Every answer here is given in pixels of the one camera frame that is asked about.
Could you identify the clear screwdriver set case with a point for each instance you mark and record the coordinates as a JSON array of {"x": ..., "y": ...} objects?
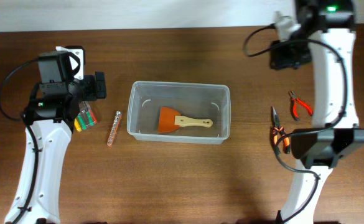
[{"x": 85, "y": 118}]

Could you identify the orange black needle-nose pliers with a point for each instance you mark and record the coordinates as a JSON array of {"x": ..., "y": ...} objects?
[{"x": 278, "y": 130}]

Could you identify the orange scraper wooden handle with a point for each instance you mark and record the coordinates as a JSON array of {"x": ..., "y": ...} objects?
[{"x": 171, "y": 120}]

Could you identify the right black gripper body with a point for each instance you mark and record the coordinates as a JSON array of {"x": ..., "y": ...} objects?
[{"x": 289, "y": 54}]

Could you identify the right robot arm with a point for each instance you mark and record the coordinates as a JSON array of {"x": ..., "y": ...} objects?
[{"x": 325, "y": 30}]

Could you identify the clear plastic container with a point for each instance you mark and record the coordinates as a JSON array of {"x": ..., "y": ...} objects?
[{"x": 193, "y": 100}]

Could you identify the orange socket rail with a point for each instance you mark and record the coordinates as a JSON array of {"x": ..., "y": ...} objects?
[{"x": 114, "y": 128}]

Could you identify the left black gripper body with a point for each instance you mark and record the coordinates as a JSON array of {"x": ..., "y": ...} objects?
[{"x": 87, "y": 89}]

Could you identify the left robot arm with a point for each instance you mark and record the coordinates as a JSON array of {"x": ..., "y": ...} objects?
[{"x": 54, "y": 104}]

